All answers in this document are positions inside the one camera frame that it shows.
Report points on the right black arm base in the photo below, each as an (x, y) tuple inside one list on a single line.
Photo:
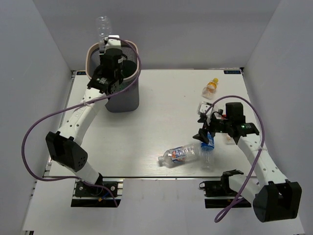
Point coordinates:
[(215, 196)]

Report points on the clear bottle orange blue label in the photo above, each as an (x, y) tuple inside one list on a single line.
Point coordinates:
[(180, 155)]

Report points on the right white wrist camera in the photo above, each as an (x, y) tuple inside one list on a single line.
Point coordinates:
[(204, 109)]

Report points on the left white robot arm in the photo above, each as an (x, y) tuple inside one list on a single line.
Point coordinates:
[(65, 145)]

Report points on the clear bottle black label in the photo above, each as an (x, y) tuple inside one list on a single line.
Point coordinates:
[(216, 109)]

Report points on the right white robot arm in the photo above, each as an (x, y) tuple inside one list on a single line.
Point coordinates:
[(274, 197)]

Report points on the grey mesh waste bin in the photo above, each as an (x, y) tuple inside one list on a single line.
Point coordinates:
[(127, 98)]

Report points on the clear unlabeled plastic bottle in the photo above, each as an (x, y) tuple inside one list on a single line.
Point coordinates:
[(104, 28)]

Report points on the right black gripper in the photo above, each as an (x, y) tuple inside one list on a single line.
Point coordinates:
[(202, 132)]

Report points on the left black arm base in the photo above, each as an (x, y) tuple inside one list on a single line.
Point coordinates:
[(92, 197)]

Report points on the small bottle yellow cap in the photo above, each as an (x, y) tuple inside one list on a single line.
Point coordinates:
[(209, 90)]

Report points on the clear bottle red label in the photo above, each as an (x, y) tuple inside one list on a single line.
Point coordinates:
[(227, 139)]

